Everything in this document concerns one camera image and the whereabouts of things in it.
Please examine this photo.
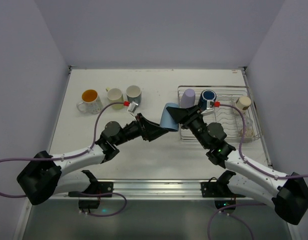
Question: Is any light blue plastic cup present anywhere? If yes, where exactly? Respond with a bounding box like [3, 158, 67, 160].
[160, 102, 179, 132]

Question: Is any lilac plastic cup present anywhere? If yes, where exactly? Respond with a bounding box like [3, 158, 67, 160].
[180, 88, 196, 108]

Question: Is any dark blue mug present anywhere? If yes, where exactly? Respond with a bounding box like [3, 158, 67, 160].
[197, 89, 217, 111]

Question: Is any grey-teal mug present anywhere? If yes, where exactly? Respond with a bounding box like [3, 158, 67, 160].
[126, 85, 142, 105]

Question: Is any pale yellow-green mug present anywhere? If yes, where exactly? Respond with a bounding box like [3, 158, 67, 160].
[106, 87, 124, 110]

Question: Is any white floral orange-inside mug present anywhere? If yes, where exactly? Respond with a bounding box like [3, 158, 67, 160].
[76, 89, 103, 115]

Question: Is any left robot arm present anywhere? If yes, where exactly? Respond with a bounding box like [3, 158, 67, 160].
[17, 113, 168, 205]

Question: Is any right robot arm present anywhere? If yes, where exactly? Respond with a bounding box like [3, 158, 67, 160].
[167, 106, 308, 225]

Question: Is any cream cup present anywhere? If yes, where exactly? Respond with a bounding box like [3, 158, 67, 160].
[235, 96, 252, 113]

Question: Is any clear glass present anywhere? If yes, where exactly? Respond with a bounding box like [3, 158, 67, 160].
[242, 115, 253, 128]

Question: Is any small woven-pattern glass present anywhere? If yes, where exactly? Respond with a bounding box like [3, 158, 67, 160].
[240, 128, 254, 139]

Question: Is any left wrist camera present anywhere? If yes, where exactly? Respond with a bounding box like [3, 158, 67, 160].
[127, 101, 139, 113]

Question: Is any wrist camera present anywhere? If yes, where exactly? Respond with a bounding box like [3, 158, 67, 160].
[127, 101, 139, 113]
[201, 100, 214, 116]

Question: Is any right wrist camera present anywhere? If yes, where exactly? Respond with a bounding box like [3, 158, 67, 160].
[201, 100, 214, 116]

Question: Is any metal wire dish rack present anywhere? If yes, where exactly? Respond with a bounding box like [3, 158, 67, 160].
[177, 85, 261, 144]

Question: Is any aluminium front rail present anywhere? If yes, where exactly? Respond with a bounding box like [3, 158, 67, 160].
[25, 177, 289, 201]

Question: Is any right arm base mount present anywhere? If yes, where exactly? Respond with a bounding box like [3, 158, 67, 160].
[200, 177, 228, 198]

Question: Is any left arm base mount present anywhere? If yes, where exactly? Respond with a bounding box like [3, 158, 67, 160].
[68, 181, 114, 198]

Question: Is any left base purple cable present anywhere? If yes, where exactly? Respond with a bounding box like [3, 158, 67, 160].
[78, 192, 128, 217]

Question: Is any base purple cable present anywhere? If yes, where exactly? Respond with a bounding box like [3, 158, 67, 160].
[78, 192, 128, 217]
[208, 202, 267, 240]

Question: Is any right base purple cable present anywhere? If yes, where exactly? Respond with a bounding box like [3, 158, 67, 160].
[208, 202, 267, 240]

